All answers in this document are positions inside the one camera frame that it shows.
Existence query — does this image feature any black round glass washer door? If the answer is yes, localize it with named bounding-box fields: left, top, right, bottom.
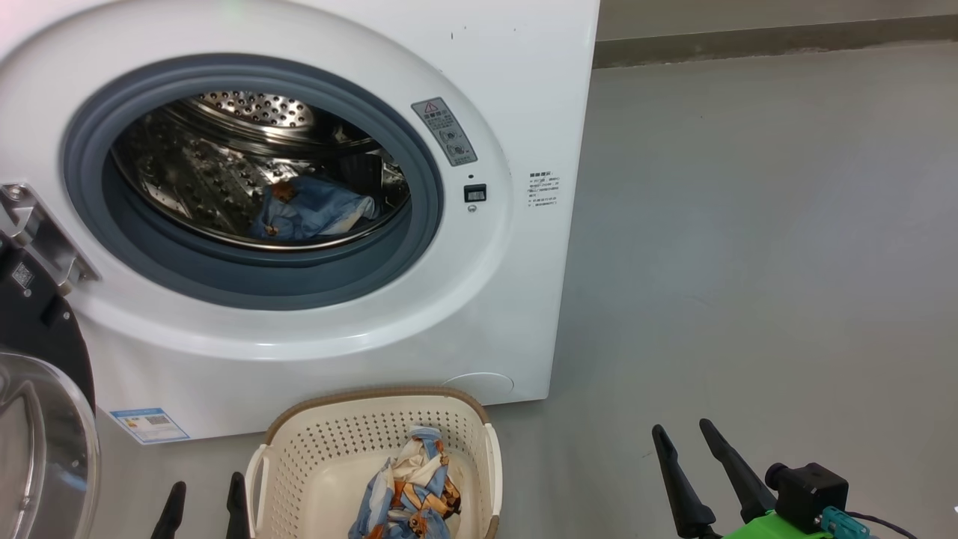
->
left=0, top=232, right=100, bottom=539

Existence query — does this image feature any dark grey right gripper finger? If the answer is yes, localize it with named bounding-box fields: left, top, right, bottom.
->
left=651, top=424, right=718, bottom=539
left=699, top=418, right=778, bottom=523

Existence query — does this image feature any perforated steel washer drum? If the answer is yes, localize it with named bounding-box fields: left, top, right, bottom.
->
left=111, top=91, right=412, bottom=252

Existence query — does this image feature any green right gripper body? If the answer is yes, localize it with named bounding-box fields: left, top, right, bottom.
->
left=722, top=511, right=832, bottom=539

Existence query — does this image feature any white front-load washing machine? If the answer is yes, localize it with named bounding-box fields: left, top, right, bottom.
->
left=0, top=0, right=601, bottom=445

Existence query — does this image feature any cream perforated laundry basket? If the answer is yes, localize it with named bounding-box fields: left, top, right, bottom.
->
left=245, top=386, right=503, bottom=539

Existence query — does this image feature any grey warning sticker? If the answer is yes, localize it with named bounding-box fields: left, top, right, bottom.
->
left=412, top=97, right=478, bottom=167

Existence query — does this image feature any blue energy label sticker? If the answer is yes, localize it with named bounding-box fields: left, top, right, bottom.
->
left=109, top=407, right=190, bottom=445

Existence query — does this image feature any grey rubber door gasket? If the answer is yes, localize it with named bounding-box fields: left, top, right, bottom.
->
left=62, top=54, right=445, bottom=311

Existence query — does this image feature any blue and white patterned garment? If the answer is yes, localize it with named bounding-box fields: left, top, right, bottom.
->
left=349, top=427, right=463, bottom=539

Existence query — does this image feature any metal door hinge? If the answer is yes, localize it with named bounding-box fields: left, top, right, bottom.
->
left=0, top=182, right=100, bottom=294

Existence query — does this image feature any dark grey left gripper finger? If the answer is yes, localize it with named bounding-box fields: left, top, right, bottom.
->
left=151, top=481, right=186, bottom=539
left=226, top=472, right=250, bottom=539

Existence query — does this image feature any round white filter cover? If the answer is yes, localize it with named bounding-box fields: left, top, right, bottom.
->
left=440, top=372, right=515, bottom=401

